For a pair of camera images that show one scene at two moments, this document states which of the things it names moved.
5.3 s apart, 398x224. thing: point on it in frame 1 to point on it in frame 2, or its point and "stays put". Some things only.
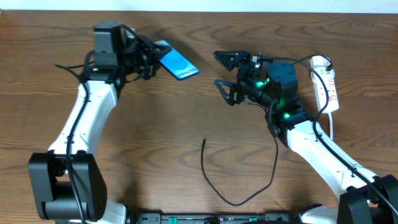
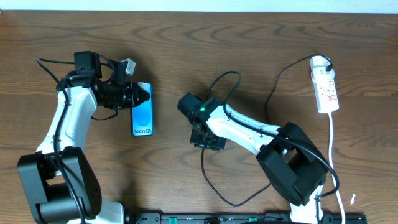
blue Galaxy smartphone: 178,65 to 142,119
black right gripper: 241,78 to 207,141
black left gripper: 150,58 to 128,96
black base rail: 287,218 stays put
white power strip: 319,63 stays put
